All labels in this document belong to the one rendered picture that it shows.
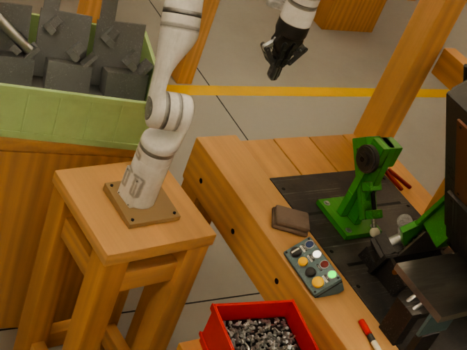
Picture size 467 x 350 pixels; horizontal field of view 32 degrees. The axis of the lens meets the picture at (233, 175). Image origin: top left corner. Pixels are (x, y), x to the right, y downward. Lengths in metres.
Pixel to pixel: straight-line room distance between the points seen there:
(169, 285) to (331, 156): 0.68
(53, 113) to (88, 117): 0.09
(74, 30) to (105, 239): 0.74
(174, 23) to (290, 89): 2.86
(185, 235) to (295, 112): 2.50
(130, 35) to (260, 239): 0.77
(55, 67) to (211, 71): 2.23
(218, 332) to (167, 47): 0.65
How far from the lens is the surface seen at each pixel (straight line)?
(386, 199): 2.46
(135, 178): 2.04
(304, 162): 2.48
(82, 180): 2.16
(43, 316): 2.48
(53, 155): 2.39
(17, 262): 2.67
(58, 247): 2.27
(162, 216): 2.10
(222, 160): 2.31
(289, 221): 2.15
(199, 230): 2.12
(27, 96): 2.27
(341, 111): 4.74
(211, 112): 4.24
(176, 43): 1.90
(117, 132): 2.37
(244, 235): 2.20
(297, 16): 1.86
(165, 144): 1.97
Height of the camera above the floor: 2.19
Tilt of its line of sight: 35 degrees down
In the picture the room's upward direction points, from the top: 22 degrees clockwise
